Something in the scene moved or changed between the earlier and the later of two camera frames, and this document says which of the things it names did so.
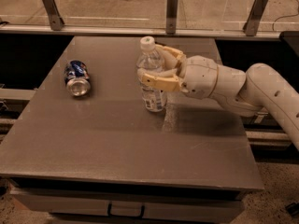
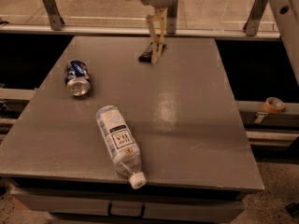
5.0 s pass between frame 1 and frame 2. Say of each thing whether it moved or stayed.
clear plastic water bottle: moved
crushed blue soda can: stayed
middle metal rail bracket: stayed
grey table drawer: stayed
